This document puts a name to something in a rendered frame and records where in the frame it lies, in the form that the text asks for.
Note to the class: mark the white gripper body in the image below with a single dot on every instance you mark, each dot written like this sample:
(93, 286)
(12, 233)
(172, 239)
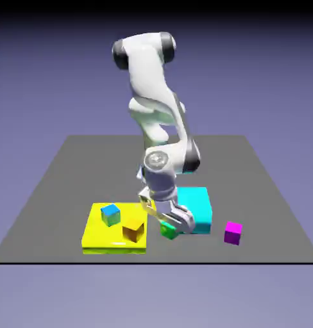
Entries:
(181, 217)

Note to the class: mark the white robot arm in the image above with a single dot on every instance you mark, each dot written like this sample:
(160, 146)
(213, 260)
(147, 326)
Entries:
(146, 77)

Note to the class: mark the small green cube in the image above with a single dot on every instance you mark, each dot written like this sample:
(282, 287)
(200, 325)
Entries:
(168, 232)

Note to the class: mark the small orange cube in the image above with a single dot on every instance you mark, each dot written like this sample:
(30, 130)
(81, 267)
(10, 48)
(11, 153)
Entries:
(133, 230)

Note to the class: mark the small magenta cube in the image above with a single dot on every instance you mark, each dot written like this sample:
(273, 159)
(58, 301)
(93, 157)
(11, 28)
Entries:
(233, 233)

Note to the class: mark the small blue cube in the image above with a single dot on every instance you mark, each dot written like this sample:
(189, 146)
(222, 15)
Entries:
(110, 214)

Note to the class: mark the large cyan box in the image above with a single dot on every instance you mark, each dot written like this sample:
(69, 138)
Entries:
(200, 207)

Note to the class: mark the large yellow box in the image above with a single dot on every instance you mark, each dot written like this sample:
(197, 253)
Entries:
(105, 238)

